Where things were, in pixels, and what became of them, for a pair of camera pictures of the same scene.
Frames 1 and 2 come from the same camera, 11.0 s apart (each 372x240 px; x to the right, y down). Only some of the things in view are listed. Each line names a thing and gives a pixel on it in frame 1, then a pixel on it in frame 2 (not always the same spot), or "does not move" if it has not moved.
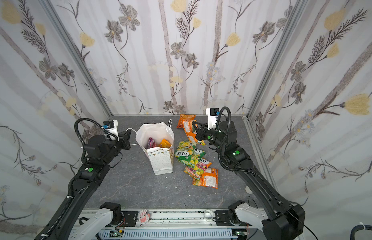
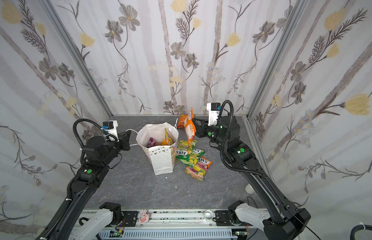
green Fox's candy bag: [186, 153] does not move
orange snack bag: [191, 132] to [168, 141]
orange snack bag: [209, 178] to [190, 127]
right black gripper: [199, 132] does not move
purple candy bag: [151, 143] does not move
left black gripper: [124, 140] does not move
